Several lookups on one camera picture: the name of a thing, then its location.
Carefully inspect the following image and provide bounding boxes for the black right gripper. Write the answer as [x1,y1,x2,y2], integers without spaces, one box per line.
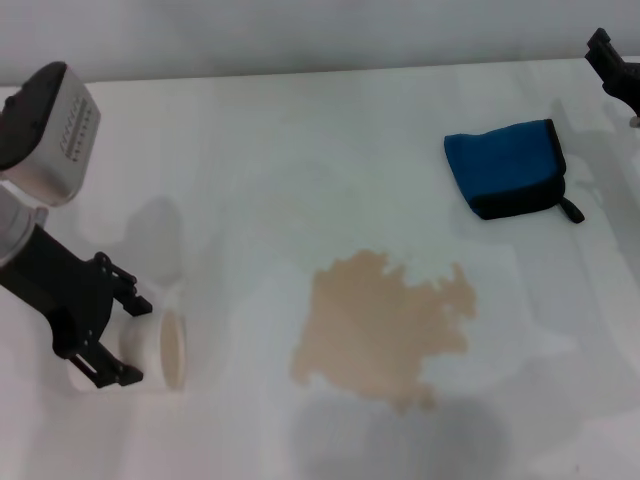
[584,27,640,118]

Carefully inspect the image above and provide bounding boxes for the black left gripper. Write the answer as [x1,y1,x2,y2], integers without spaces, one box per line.
[0,224,154,391]

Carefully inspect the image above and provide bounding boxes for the white paper cup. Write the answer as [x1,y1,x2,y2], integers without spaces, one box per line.
[67,280,189,393]

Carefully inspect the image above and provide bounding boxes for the blue rag with black edge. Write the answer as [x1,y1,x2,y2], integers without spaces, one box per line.
[443,118,585,225]

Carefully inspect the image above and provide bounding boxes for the brown water stain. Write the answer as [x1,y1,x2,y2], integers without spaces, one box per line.
[288,248,477,415]

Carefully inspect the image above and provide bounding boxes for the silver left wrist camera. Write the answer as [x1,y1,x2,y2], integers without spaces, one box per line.
[0,61,103,207]

